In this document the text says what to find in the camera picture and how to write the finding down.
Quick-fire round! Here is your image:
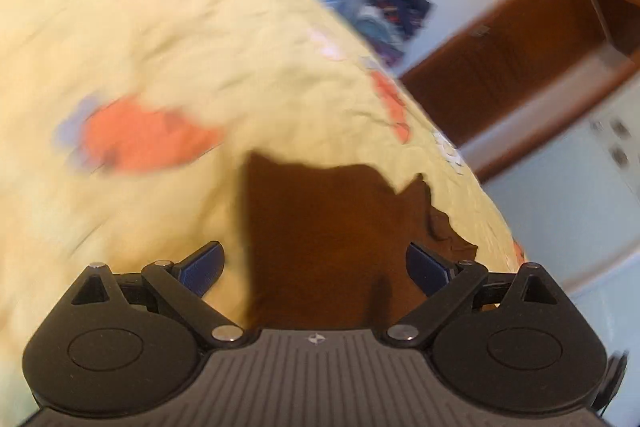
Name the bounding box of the brown wooden door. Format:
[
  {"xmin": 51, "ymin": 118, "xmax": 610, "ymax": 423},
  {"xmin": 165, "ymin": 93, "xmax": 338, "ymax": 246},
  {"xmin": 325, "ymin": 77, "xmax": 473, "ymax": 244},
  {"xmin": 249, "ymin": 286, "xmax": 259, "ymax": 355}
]
[{"xmin": 399, "ymin": 0, "xmax": 623, "ymax": 148}]

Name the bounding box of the white cabinet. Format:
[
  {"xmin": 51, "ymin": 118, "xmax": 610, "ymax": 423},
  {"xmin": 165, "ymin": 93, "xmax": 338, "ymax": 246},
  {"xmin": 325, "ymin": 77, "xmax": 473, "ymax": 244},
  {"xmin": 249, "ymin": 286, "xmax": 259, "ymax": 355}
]
[{"xmin": 480, "ymin": 79, "xmax": 640, "ymax": 298}]

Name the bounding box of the yellow floral blanket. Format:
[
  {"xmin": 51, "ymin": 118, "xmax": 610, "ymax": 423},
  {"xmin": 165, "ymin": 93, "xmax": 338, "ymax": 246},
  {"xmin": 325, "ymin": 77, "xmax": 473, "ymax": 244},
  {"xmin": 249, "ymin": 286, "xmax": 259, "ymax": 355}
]
[{"xmin": 0, "ymin": 0, "xmax": 530, "ymax": 427}]

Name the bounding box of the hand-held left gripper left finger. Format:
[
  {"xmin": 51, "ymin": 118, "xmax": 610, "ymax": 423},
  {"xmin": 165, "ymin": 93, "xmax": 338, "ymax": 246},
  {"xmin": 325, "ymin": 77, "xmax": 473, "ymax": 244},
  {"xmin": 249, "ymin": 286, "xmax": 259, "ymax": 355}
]
[{"xmin": 71, "ymin": 241, "xmax": 244, "ymax": 349}]

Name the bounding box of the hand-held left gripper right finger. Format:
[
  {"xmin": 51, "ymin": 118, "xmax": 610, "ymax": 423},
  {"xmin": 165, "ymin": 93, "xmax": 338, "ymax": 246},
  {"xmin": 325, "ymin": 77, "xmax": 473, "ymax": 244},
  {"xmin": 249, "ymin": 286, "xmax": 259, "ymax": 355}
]
[{"xmin": 386, "ymin": 242, "xmax": 561, "ymax": 349}]

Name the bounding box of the brown fleece garment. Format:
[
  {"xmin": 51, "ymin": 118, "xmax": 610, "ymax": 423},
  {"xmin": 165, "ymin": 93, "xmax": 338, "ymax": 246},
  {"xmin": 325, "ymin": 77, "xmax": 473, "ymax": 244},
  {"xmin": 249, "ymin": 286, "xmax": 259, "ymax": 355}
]
[{"xmin": 236, "ymin": 152, "xmax": 480, "ymax": 330}]

